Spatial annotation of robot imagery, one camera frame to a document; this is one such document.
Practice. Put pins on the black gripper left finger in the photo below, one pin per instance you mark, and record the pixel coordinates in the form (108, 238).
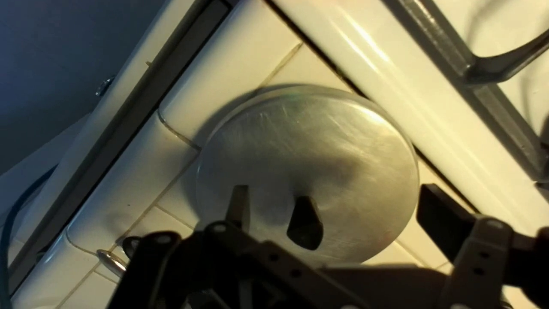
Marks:
(239, 212)

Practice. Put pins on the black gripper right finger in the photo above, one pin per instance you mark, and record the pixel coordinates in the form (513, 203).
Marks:
(474, 244)

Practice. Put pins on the round metal pot lid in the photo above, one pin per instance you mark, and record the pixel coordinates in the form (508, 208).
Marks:
(330, 176)

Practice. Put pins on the white gas stove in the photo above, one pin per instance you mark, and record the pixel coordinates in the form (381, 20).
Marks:
(103, 215)

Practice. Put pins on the black right stove grate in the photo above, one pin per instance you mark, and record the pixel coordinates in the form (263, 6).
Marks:
(477, 80)

